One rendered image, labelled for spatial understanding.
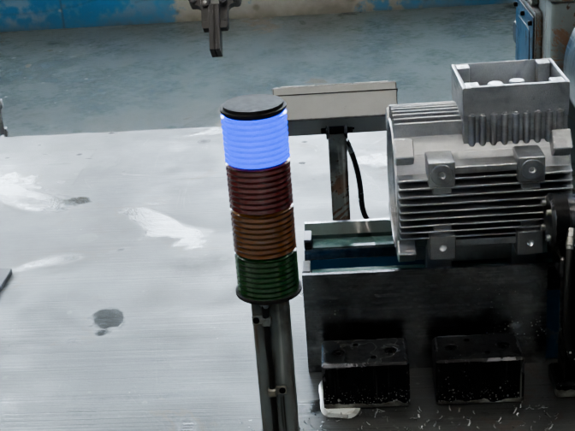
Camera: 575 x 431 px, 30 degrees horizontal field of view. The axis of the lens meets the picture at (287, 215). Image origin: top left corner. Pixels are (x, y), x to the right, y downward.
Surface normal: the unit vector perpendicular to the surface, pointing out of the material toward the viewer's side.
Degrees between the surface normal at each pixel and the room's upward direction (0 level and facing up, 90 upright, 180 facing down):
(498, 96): 90
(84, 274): 0
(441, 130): 88
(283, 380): 90
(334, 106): 53
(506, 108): 90
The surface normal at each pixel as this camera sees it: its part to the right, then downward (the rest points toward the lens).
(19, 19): -0.06, 0.40
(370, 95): -0.07, -0.23
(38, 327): -0.07, -0.92
